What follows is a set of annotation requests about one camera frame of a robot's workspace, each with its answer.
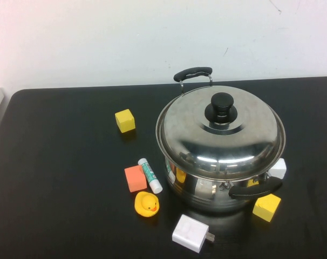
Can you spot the steel lid with black knob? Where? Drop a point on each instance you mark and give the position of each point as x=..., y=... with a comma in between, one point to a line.
x=220, y=135

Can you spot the stainless steel cooking pot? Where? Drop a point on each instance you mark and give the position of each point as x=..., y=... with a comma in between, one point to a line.
x=206, y=194

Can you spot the yellow wooden cube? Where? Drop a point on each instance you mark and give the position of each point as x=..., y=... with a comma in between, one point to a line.
x=266, y=207
x=125, y=120

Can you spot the white green glue stick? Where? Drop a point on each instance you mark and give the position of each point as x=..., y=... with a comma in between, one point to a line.
x=150, y=175

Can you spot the orange cube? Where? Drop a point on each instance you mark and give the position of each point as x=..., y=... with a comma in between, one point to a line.
x=136, y=178

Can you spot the yellow rubber duck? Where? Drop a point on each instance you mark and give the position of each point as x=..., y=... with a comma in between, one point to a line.
x=147, y=203

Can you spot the white plug charger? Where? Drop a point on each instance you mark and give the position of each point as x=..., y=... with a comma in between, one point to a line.
x=190, y=232

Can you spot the white cube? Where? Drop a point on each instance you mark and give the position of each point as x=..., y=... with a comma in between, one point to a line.
x=279, y=167

